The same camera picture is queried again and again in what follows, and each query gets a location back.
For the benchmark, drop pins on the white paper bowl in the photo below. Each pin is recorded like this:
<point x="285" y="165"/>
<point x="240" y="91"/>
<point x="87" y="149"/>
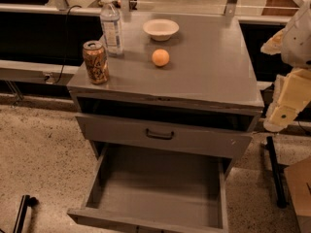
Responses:
<point x="160" y="29"/>

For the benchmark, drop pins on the patterned drink can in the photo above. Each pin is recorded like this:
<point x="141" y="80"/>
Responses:
<point x="96" y="62"/>

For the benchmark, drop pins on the black metal leg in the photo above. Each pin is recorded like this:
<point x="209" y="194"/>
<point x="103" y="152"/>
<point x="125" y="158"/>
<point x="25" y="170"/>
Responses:
<point x="281" y="198"/>

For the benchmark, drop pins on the orange fruit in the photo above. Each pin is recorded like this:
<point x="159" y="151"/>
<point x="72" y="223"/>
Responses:
<point x="160" y="57"/>

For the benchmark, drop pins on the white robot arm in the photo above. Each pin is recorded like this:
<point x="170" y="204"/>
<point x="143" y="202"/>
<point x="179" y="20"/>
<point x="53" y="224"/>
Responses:
<point x="296" y="45"/>

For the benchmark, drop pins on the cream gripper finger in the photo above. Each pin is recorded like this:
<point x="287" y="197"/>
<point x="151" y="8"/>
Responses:
<point x="274" y="44"/>
<point x="292" y="93"/>

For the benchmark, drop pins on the black handle bottom left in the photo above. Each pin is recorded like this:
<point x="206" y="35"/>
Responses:
<point x="26" y="202"/>

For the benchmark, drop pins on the brown cardboard box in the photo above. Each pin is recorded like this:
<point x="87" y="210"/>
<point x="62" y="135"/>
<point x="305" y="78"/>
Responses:
<point x="298" y="177"/>

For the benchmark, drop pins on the open grey bottom drawer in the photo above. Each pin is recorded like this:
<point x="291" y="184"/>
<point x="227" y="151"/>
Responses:
<point x="137" y="190"/>

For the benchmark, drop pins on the clear plastic water bottle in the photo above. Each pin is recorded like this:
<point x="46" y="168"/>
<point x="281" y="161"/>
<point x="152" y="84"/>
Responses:
<point x="111" y="26"/>

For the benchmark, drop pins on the grey middle drawer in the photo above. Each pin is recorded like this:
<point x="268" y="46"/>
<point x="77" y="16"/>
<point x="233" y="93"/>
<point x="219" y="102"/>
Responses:
<point x="163" y="136"/>

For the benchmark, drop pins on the grey metal drawer cabinet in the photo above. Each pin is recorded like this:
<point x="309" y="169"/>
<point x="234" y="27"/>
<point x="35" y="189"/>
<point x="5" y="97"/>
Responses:
<point x="208" y="82"/>

